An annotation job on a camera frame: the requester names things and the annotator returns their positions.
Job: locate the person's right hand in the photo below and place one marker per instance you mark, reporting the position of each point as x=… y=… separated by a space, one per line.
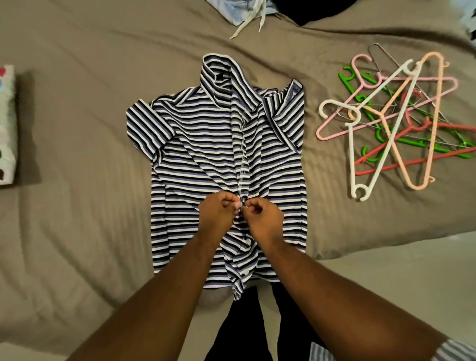
x=264 y=222

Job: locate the person's left hand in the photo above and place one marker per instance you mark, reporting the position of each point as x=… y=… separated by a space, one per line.
x=217 y=216

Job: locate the black white striped garment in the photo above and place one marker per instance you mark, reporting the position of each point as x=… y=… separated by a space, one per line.
x=193 y=141

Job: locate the pile of coloured plastic hangers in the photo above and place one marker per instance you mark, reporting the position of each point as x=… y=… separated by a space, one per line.
x=387 y=126

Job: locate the light blue garment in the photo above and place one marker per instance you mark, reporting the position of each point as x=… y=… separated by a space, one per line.
x=238 y=9

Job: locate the person's right forearm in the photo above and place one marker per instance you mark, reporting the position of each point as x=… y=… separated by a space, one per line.
x=349 y=305

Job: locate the person's left forearm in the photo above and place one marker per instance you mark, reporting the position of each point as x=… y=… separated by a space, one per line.
x=152 y=305

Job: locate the person's black trousers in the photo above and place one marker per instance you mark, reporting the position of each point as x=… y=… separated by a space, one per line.
x=242 y=327

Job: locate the bed with taupe sheet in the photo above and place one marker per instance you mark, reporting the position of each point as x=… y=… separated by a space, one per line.
x=74 y=111

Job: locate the person's striped shirt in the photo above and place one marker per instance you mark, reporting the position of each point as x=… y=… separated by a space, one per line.
x=454 y=349

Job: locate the colourful leaf print pillow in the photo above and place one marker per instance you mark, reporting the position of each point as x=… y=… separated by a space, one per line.
x=7 y=126

